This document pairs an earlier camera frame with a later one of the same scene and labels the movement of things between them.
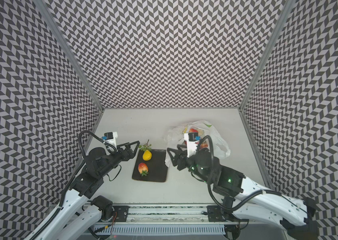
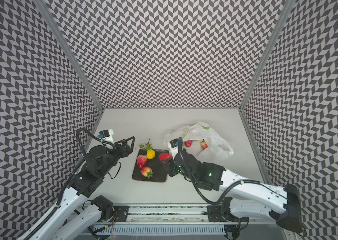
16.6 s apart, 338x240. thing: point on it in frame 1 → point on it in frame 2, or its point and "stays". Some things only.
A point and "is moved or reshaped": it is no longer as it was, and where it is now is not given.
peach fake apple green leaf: (143, 169) is moved or reshaped
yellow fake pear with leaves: (147, 154) is moved or reshaped
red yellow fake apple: (203, 145) stays
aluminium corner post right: (270, 46) stays
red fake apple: (193, 130) → (165, 156)
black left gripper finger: (127, 146) → (124, 143)
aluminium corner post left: (45, 8) stays
